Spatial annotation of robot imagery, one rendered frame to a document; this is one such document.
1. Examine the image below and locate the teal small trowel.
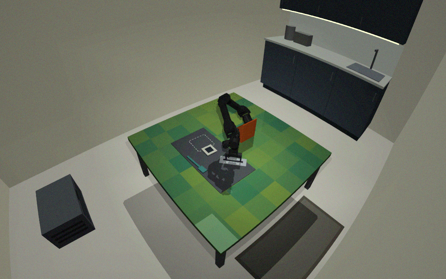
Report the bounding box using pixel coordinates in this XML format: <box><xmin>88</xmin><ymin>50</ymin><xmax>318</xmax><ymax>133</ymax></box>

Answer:
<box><xmin>187</xmin><ymin>156</ymin><xmax>207</xmax><ymax>173</ymax></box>

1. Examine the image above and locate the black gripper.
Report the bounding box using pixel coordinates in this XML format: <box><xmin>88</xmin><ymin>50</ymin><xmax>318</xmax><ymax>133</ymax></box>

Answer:
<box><xmin>228</xmin><ymin>144</ymin><xmax>239</xmax><ymax>157</ymax></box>

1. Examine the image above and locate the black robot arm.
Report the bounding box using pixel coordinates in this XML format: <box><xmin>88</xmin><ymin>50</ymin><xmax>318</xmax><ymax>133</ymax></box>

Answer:
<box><xmin>218</xmin><ymin>93</ymin><xmax>252</xmax><ymax>149</ymax></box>

